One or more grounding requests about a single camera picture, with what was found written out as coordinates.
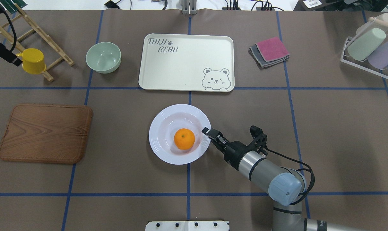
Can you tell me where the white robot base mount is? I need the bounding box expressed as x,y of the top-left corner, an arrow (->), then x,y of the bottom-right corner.
145,220 -> 230,231

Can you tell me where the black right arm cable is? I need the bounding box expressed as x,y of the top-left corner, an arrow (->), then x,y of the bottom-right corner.
261,146 -> 315,206

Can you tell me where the white round plate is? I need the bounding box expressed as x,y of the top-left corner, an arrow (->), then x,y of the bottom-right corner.
149,104 -> 211,165

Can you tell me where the green bowl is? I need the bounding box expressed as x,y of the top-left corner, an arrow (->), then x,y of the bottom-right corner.
85,41 -> 122,74

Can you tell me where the wooden drying rack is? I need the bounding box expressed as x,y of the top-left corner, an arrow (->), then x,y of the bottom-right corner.
0,0 -> 74,83

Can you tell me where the pink cloth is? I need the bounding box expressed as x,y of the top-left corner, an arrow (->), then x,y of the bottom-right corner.
255,37 -> 290,62

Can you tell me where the beige cup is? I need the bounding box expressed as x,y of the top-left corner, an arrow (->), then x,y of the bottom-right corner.
356,13 -> 388,35

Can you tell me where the yellow mug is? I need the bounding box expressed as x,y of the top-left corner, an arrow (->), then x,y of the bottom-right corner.
16,48 -> 46,74

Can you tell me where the grey cloth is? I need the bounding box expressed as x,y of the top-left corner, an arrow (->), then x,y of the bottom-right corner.
249,44 -> 289,68

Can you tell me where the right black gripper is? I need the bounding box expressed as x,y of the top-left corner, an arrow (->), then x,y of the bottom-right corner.
202,127 -> 251,171

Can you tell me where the cream bear tray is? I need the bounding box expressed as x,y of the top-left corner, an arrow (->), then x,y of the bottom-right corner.
138,33 -> 235,92

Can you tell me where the white wire cup rack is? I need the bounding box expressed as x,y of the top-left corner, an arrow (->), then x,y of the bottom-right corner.
340,16 -> 388,81

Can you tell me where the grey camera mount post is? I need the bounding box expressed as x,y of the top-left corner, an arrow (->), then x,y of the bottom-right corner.
179,0 -> 198,15

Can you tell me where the green cup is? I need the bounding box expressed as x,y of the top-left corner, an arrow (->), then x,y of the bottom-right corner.
347,28 -> 386,61

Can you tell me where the purple cup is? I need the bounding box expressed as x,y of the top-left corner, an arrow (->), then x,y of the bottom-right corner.
367,41 -> 388,70

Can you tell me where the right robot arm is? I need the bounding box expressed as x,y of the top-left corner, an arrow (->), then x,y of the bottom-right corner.
202,125 -> 361,231

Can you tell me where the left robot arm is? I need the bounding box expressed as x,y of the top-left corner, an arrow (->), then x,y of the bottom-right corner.
0,4 -> 22,67

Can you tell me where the orange fruit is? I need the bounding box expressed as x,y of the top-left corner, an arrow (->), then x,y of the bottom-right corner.
173,128 -> 196,150

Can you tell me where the wooden cutting board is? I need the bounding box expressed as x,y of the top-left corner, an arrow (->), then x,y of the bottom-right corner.
0,104 -> 93,164

